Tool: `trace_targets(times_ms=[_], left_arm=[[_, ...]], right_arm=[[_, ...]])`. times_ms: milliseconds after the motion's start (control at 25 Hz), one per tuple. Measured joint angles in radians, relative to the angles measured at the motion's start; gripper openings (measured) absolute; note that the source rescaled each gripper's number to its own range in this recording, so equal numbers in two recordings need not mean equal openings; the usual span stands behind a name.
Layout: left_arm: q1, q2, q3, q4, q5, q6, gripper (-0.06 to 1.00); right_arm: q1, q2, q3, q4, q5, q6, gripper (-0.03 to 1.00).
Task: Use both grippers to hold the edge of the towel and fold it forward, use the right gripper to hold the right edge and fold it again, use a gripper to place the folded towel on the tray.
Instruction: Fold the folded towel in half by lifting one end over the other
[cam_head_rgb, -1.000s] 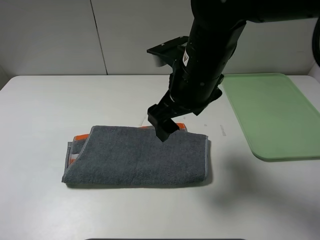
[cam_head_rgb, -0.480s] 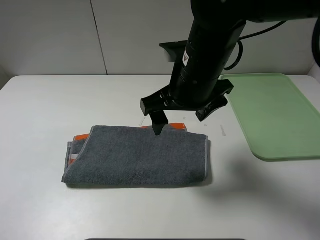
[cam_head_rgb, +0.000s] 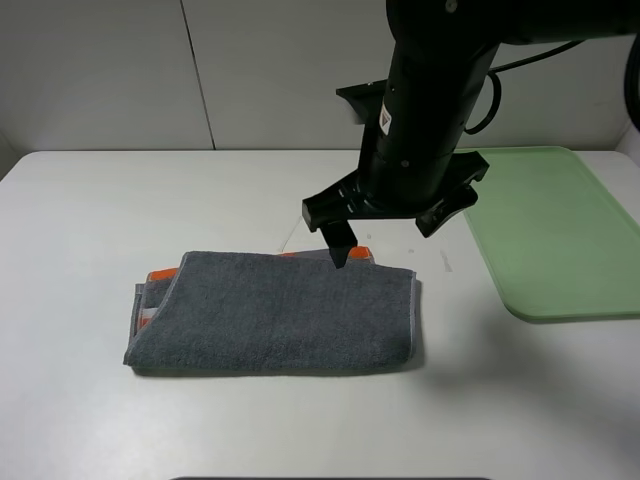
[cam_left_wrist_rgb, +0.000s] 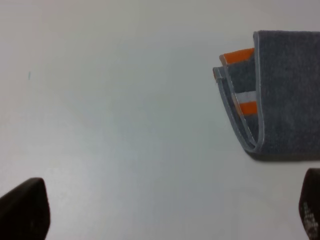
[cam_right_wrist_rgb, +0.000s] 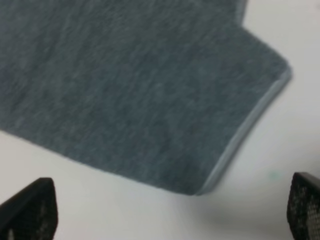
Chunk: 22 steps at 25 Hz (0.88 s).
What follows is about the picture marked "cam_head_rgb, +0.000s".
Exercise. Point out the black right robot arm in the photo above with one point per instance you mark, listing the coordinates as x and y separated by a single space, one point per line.
442 56

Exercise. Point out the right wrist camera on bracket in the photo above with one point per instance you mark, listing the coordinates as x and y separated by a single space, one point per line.
365 100

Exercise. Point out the light green plastic tray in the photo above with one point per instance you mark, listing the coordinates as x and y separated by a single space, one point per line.
558 246

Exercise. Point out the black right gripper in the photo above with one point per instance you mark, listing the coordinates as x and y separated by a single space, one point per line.
399 193

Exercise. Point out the grey towel with orange stripe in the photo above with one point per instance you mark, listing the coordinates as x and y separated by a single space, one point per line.
236 314

